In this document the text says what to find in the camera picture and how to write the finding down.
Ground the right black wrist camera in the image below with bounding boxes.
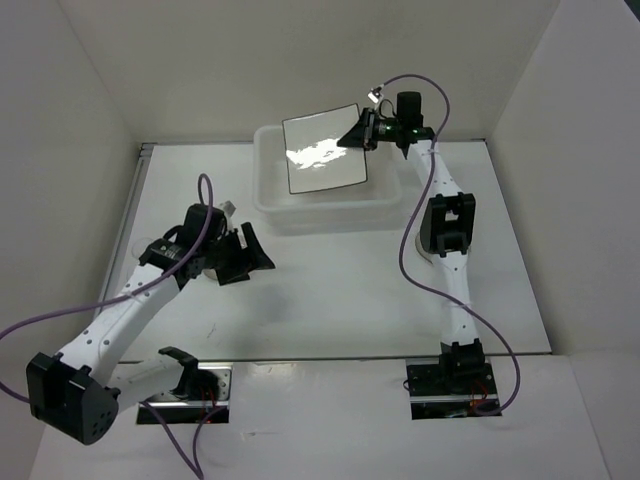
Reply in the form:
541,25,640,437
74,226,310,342
368,87,435,149

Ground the translucent white plastic bin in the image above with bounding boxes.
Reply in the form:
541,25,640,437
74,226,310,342
253,125,403,235

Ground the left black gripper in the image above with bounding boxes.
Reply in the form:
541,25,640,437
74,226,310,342
201,222,275,286

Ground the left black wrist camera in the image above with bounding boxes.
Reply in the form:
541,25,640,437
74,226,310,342
163,204,231,256

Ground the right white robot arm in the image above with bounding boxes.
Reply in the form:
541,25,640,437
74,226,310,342
338,108,485,393

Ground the small clear glass cup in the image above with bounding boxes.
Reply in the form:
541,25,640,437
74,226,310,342
130,238,152,259

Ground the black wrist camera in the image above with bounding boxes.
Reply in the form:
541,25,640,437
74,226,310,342
368,87,435,149
163,204,231,256

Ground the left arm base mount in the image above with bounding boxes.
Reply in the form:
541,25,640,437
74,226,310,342
147,362,233,425

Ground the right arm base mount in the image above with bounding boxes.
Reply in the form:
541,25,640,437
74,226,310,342
403,358,501,420

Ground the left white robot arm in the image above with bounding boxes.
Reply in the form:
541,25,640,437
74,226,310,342
26,222,275,445

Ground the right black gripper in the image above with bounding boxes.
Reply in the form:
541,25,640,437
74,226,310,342
336,106,402,150

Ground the square white black-rimmed plate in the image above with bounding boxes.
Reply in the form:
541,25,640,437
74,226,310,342
281,104,368,195

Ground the right clear glass dish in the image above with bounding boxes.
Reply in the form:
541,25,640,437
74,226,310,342
415,236,433,264

